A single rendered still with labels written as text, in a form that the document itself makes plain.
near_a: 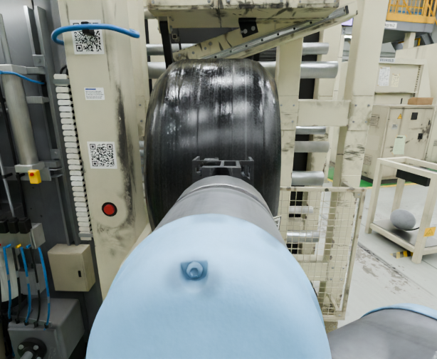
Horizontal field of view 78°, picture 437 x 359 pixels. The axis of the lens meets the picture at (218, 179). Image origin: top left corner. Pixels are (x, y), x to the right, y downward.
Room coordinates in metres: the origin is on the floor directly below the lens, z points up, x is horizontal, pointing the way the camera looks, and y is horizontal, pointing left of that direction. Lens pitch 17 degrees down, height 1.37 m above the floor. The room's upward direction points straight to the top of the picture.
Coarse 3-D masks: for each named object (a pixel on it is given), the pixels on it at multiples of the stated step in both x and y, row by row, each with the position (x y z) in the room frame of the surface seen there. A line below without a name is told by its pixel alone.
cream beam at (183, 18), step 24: (168, 0) 0.98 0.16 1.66; (192, 0) 0.98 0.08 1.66; (216, 0) 0.98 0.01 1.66; (240, 0) 0.97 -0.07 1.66; (264, 0) 0.97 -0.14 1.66; (288, 0) 0.97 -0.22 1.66; (312, 0) 0.96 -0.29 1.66; (336, 0) 0.96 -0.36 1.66; (192, 24) 1.17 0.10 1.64; (216, 24) 1.17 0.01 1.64
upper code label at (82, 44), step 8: (72, 24) 0.73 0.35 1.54; (72, 32) 0.73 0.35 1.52; (80, 32) 0.73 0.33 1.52; (96, 32) 0.73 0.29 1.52; (80, 40) 0.73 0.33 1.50; (88, 40) 0.73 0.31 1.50; (96, 40) 0.73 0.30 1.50; (80, 48) 0.73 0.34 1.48; (88, 48) 0.73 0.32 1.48; (96, 48) 0.73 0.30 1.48
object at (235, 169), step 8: (192, 160) 0.30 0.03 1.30; (200, 160) 0.30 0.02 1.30; (208, 160) 0.30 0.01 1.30; (216, 160) 0.30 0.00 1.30; (224, 160) 0.30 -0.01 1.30; (232, 160) 0.30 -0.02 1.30; (240, 160) 0.30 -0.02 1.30; (248, 160) 0.30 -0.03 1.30; (192, 168) 0.30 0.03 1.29; (200, 168) 0.35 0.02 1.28; (208, 168) 0.24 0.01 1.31; (216, 168) 0.24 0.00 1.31; (224, 168) 0.24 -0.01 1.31; (232, 168) 0.24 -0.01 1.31; (240, 168) 0.24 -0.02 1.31; (248, 168) 0.34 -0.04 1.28; (192, 176) 0.30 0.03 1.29; (200, 176) 0.30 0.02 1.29; (208, 176) 0.24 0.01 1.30; (232, 176) 0.24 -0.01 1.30; (240, 176) 0.24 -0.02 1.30
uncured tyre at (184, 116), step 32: (192, 64) 0.69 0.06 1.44; (224, 64) 0.68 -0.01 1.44; (256, 64) 0.70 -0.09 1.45; (160, 96) 0.60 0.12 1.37; (192, 96) 0.59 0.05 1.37; (224, 96) 0.58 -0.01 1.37; (256, 96) 0.59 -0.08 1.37; (160, 128) 0.55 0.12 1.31; (192, 128) 0.54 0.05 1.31; (224, 128) 0.54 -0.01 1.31; (256, 128) 0.54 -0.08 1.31; (160, 160) 0.53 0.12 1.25; (256, 160) 0.52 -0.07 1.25; (160, 192) 0.52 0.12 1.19
